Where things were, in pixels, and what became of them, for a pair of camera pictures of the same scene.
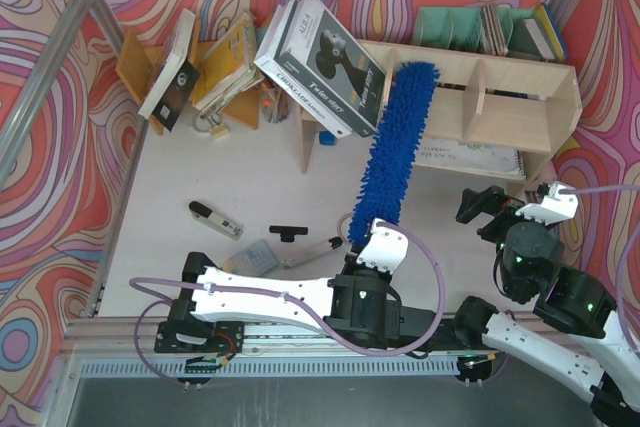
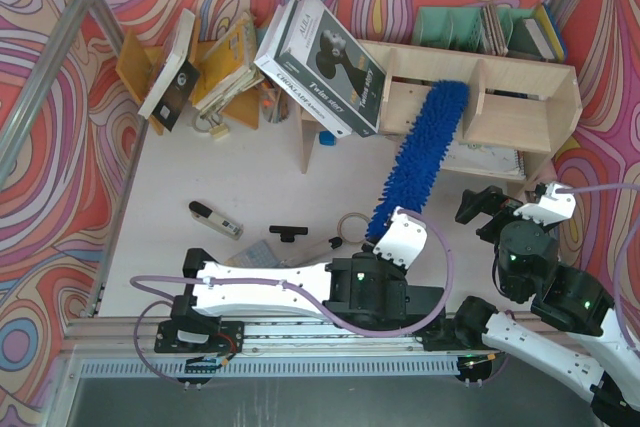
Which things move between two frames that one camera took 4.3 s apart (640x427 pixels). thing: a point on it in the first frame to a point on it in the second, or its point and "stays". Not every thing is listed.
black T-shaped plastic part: [288, 232] stays
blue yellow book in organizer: [547, 35] stays
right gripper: [495, 222] stays
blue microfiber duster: [382, 190] to [420, 155]
